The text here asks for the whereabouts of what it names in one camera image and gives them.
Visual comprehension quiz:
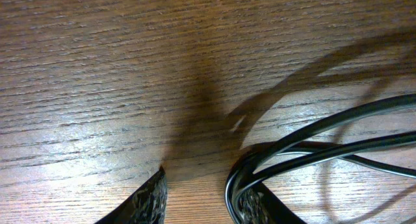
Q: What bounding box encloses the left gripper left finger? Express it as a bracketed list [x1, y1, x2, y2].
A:
[96, 166, 168, 224]

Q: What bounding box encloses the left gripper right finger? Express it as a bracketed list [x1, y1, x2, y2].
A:
[239, 183, 306, 224]

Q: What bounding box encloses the black USB cable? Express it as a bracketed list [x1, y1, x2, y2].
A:
[224, 93, 416, 224]

